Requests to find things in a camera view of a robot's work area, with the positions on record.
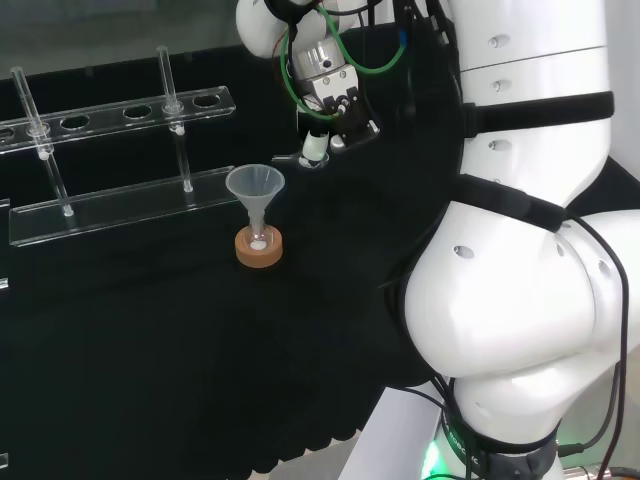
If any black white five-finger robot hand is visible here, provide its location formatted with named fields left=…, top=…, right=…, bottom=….
left=296, top=64, right=381, bottom=168

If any translucent plastic funnel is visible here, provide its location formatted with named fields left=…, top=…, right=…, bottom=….
left=224, top=164, right=286, bottom=236

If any clear acrylic funnel stand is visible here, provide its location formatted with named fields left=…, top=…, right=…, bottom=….
left=0, top=44, right=239, bottom=249

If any small round-bottom glass flask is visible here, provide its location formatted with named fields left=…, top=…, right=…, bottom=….
left=244, top=209, right=277, bottom=254

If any black bench cloth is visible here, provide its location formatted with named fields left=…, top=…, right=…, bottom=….
left=0, top=27, right=466, bottom=476

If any green cable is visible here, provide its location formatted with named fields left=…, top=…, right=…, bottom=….
left=317, top=3, right=407, bottom=75
left=278, top=24, right=331, bottom=119

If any black cable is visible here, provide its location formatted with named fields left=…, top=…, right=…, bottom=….
left=557, top=213, right=631, bottom=457
left=402, top=0, right=419, bottom=117

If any brown cork ring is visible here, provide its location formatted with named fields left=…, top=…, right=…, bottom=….
left=234, top=224, right=285, bottom=270

